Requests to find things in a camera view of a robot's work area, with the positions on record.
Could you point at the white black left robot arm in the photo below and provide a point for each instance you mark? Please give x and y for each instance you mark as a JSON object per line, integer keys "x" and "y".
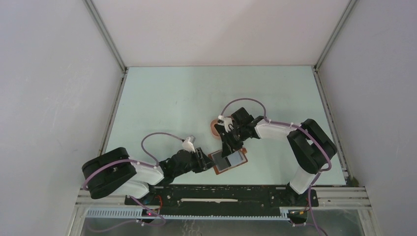
{"x": 115, "y": 173}

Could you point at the aluminium frame rail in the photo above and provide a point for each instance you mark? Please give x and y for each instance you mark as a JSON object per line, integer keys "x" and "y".
{"x": 123, "y": 207}

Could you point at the pink oval plastic tray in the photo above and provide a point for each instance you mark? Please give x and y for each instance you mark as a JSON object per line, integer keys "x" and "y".
{"x": 215, "y": 127}

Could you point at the brown leather card holder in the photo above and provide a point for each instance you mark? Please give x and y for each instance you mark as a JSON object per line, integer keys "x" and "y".
{"x": 236, "y": 159}

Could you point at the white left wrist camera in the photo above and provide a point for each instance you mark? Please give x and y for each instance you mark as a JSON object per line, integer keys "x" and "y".
{"x": 188, "y": 144}

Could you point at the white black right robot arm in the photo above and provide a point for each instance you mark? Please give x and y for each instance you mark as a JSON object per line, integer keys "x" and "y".
{"x": 311, "y": 146}

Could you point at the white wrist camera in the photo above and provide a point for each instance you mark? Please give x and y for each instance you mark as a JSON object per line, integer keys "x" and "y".
{"x": 188, "y": 144}
{"x": 227, "y": 122}

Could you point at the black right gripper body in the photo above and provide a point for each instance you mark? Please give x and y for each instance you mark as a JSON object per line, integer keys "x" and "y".
{"x": 235, "y": 137}

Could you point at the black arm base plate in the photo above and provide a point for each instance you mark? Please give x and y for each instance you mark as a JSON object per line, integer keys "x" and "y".
{"x": 226, "y": 200}

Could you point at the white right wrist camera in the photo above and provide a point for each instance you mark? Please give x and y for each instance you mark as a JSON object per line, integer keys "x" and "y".
{"x": 227, "y": 122}

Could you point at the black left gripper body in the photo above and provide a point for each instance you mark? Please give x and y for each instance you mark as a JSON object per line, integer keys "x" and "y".
{"x": 195, "y": 164}

